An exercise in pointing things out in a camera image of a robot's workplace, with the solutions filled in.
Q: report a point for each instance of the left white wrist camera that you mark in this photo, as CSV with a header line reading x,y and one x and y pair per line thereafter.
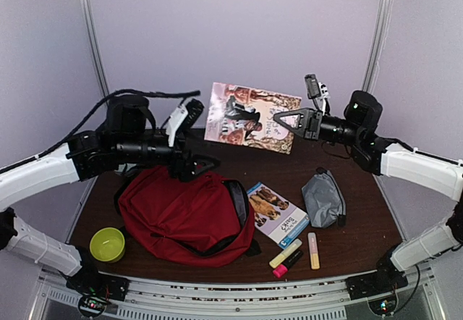
x,y
182,118

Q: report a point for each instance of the right aluminium corner post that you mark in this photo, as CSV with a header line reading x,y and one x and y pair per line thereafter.
x,y
379,40

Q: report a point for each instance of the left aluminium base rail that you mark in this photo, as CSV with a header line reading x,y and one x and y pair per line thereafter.
x,y
80,207

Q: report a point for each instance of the peach highlighter pen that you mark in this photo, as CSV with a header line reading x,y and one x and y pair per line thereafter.
x,y
313,249

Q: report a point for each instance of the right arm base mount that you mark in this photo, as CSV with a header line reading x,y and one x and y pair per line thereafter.
x,y
378,289

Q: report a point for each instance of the lime green plastic bowl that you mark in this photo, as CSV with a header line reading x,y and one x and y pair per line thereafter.
x,y
107,245

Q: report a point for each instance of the grey fabric pencil pouch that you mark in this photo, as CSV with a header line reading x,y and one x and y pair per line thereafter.
x,y
324,202

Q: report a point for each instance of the yellow highlighter pen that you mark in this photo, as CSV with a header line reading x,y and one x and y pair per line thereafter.
x,y
287,252

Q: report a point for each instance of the left aluminium corner post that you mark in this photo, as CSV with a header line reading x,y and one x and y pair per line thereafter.
x,y
94,47

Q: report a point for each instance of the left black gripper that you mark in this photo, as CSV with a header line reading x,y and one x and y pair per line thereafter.
x,y
184,171

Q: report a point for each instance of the red student backpack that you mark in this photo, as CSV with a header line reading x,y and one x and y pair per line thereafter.
x,y
206,222

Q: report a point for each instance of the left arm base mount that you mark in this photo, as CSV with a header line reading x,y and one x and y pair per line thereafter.
x,y
97,295

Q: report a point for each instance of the black pink highlighter pen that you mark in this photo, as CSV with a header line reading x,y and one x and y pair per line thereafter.
x,y
287,264

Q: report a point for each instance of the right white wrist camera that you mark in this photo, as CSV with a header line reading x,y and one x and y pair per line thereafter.
x,y
318,93

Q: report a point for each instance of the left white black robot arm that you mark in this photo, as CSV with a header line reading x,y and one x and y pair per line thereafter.
x,y
141,128

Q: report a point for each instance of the front aluminium frame rail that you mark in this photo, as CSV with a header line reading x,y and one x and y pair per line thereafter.
x,y
325,298

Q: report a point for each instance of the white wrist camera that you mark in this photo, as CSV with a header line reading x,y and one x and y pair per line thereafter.
x,y
182,118
318,93

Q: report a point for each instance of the aluminium corner post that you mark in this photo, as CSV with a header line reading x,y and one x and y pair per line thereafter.
x,y
379,40
94,47

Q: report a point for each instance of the dog cover booklet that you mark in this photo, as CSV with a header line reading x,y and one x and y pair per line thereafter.
x,y
275,216

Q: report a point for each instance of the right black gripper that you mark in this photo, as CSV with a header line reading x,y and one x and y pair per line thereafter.
x,y
309,121

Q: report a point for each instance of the brown illustrated booklet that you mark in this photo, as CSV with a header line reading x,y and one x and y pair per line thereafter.
x,y
243,116

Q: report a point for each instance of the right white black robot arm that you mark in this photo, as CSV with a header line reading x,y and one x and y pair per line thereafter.
x,y
388,157

